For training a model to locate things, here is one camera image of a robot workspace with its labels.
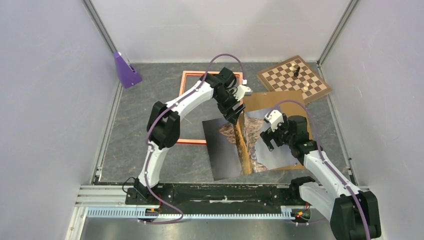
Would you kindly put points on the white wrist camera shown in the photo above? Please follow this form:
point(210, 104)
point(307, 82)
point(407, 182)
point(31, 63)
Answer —
point(242, 91)
point(275, 119)

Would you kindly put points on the brown frame backing board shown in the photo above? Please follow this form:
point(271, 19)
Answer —
point(257, 106)

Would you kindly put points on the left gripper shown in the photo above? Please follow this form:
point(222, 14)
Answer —
point(228, 111)

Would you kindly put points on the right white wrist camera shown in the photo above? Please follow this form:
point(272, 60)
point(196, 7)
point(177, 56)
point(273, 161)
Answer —
point(275, 119)

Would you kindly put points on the light blue cable duct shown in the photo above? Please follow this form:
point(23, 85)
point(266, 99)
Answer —
point(143, 213)

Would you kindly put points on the purple plastic stand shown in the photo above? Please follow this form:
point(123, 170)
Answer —
point(127, 74)

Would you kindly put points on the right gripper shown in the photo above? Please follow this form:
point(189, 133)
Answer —
point(268, 135)

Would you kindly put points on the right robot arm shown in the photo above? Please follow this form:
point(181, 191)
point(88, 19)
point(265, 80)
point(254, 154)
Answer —
point(353, 214)

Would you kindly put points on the mountain landscape photo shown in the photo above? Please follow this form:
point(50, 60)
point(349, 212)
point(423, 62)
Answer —
point(229, 159)

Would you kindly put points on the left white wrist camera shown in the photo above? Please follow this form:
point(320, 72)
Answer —
point(242, 91)

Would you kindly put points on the wooden chessboard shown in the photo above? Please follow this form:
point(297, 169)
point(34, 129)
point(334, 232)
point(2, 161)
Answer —
point(280, 78)

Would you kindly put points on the orange picture frame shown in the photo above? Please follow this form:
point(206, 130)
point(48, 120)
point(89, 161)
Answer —
point(182, 89)

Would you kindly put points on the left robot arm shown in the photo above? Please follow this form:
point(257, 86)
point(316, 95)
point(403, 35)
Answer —
point(164, 125)

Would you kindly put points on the black chess piece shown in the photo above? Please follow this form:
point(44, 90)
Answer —
point(296, 72)

